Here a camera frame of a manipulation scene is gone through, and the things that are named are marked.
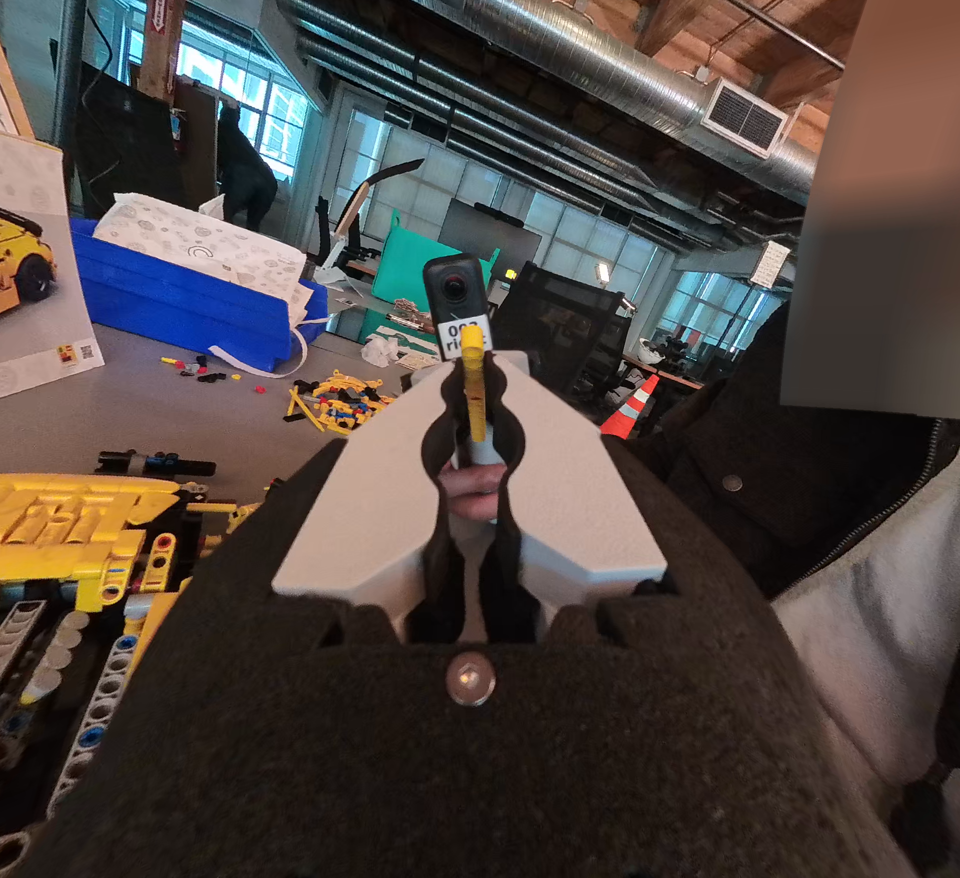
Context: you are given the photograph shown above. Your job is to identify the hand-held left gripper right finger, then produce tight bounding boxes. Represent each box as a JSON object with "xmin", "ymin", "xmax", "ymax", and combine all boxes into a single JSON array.
[{"xmin": 486, "ymin": 355, "xmax": 669, "ymax": 641}]

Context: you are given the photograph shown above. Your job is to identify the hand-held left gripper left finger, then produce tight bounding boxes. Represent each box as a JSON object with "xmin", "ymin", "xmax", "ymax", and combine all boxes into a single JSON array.
[{"xmin": 270, "ymin": 359, "xmax": 462, "ymax": 641}]

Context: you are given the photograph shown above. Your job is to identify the yellow brick pile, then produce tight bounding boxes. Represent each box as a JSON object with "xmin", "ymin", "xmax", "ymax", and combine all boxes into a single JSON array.
[{"xmin": 283, "ymin": 368, "xmax": 399, "ymax": 437}]

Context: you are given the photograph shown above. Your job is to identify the grey black brick chassis module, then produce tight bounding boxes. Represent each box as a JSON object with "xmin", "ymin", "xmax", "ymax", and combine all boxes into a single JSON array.
[{"xmin": 96, "ymin": 448, "xmax": 219, "ymax": 479}]

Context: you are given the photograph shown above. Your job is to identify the yellow toy brick car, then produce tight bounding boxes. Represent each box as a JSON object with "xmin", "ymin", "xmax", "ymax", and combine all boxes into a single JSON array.
[{"xmin": 0, "ymin": 472, "xmax": 265, "ymax": 864}]

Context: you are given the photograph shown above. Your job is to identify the person's right hand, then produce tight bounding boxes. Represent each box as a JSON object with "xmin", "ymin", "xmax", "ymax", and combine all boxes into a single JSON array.
[{"xmin": 438, "ymin": 462, "xmax": 505, "ymax": 524}]

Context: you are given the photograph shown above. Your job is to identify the white printed leaflet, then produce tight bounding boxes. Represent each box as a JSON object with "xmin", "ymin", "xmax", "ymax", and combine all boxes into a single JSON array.
[{"xmin": 369, "ymin": 322, "xmax": 442, "ymax": 371}]

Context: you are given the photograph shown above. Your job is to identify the teal container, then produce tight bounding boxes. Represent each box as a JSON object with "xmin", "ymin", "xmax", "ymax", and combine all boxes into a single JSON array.
[{"xmin": 369, "ymin": 208, "xmax": 501, "ymax": 315}]

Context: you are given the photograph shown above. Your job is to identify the large grey display screen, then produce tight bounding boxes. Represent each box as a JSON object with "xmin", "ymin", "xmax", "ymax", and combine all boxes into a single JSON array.
[{"xmin": 437, "ymin": 197, "xmax": 543, "ymax": 272}]

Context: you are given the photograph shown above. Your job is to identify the orange white traffic cone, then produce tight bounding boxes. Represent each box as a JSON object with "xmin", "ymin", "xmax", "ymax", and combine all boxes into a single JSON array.
[{"xmin": 598, "ymin": 372, "xmax": 661, "ymax": 439}]

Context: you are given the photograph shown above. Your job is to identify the scattered small brick pieces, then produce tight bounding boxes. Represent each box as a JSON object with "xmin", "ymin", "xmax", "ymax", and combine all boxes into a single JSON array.
[{"xmin": 159, "ymin": 352, "xmax": 267, "ymax": 395}]

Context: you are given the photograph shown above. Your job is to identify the black standing figure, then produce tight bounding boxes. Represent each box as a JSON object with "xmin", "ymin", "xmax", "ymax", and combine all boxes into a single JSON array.
[{"xmin": 214, "ymin": 102, "xmax": 280, "ymax": 232}]

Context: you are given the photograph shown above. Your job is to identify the white hanging paper sign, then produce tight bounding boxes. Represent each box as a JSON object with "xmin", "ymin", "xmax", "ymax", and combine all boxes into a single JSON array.
[{"xmin": 748, "ymin": 239, "xmax": 794, "ymax": 289}]

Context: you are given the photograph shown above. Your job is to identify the white printed paper bag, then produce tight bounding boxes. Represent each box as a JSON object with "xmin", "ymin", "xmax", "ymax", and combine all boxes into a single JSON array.
[{"xmin": 91, "ymin": 192, "xmax": 331, "ymax": 378}]

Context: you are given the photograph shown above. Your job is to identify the person's white shirt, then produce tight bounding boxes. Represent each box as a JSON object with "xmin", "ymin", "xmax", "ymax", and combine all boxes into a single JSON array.
[{"xmin": 772, "ymin": 469, "xmax": 960, "ymax": 812}]

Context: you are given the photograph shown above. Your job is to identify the white air vent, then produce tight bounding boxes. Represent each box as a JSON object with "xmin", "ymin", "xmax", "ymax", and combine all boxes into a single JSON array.
[{"xmin": 699, "ymin": 77, "xmax": 791, "ymax": 161}]

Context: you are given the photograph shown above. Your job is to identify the white instruction booklet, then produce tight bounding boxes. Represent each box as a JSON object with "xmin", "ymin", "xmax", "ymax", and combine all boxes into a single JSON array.
[{"xmin": 0, "ymin": 130, "xmax": 106, "ymax": 399}]

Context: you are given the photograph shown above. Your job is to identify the silver ventilation duct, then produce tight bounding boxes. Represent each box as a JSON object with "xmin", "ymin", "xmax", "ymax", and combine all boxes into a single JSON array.
[{"xmin": 276, "ymin": 0, "xmax": 820, "ymax": 198}]

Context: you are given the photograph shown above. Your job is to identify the wooden post with red sign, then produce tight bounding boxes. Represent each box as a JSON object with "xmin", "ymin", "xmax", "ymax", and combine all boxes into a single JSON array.
[{"xmin": 137, "ymin": 0, "xmax": 198, "ymax": 104}]

